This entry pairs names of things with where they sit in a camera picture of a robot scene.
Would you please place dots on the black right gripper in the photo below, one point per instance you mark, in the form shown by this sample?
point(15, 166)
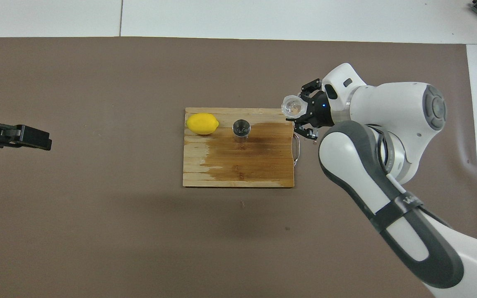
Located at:
point(319, 109)

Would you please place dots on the steel double jigger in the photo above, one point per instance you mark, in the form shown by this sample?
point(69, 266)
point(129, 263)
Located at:
point(241, 128)

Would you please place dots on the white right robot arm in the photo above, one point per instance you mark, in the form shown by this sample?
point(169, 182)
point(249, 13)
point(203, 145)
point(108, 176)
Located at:
point(396, 107)

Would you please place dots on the wooden cutting board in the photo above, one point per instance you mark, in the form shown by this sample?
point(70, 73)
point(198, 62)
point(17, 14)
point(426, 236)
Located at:
point(238, 165)

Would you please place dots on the yellow lemon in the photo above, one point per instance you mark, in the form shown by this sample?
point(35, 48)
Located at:
point(202, 124)

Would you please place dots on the brown paper table mat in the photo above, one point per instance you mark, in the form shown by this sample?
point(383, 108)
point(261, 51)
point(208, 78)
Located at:
point(97, 227)

